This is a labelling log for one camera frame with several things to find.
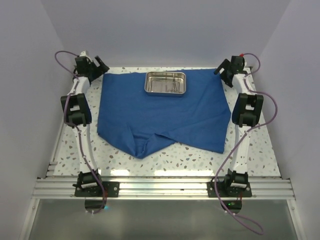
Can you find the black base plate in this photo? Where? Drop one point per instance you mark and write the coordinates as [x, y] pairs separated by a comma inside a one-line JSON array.
[[228, 190], [111, 189]]

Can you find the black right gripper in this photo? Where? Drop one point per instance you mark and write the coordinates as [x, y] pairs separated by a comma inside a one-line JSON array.
[[224, 64]]

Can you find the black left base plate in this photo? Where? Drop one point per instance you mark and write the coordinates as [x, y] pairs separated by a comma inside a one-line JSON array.
[[111, 189]]

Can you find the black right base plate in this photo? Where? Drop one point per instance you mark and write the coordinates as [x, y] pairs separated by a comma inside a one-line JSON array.
[[228, 190]]

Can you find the aluminium front rail frame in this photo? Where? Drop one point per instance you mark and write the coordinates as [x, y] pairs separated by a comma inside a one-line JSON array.
[[165, 188]]

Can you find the stainless steel instrument tray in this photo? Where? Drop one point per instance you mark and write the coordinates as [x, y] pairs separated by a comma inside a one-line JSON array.
[[153, 79]]

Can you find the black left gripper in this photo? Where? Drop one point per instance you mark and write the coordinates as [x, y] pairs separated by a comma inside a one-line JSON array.
[[101, 70]]

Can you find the blue surgical drape cloth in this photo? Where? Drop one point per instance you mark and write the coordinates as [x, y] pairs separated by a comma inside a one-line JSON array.
[[141, 124]]

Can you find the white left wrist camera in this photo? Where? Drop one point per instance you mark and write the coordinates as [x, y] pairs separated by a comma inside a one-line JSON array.
[[84, 54]]

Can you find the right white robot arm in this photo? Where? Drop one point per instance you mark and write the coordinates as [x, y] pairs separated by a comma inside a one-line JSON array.
[[245, 115]]

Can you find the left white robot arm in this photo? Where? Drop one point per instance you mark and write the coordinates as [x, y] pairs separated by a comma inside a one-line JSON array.
[[78, 116]]

